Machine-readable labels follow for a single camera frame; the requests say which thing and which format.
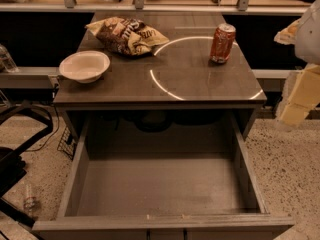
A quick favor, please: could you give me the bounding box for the brown chip bag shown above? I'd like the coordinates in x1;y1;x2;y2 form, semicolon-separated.
86;17;169;56

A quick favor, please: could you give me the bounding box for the black office chair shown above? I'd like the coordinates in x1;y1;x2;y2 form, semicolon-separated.
0;101;53;228

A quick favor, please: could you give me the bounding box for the dark wooden cabinet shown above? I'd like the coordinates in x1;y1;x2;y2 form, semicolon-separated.
53;11;268;142

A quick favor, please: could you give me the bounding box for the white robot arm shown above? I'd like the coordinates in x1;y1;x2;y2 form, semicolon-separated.
274;0;320;127

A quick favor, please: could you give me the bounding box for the black wire basket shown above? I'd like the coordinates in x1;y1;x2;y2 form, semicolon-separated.
57;128;77;160

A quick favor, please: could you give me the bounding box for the clear plastic water bottle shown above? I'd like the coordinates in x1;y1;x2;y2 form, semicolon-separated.
24;184;36;211

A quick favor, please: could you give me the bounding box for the black cable on floor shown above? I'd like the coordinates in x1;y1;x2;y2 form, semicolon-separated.
25;82;61;152

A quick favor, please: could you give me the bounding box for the open grey top drawer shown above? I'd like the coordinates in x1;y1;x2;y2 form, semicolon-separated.
33;113;294;240

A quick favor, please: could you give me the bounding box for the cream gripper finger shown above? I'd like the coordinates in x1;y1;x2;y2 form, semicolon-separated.
279;64;320;126

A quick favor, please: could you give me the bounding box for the orange soda can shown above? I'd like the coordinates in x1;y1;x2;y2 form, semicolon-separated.
210;23;236;64

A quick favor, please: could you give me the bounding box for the clear bottle on shelf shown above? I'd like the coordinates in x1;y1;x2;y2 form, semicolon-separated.
0;44;19;73

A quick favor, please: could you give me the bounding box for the white bowl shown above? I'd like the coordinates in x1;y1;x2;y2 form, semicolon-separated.
59;51;110;83

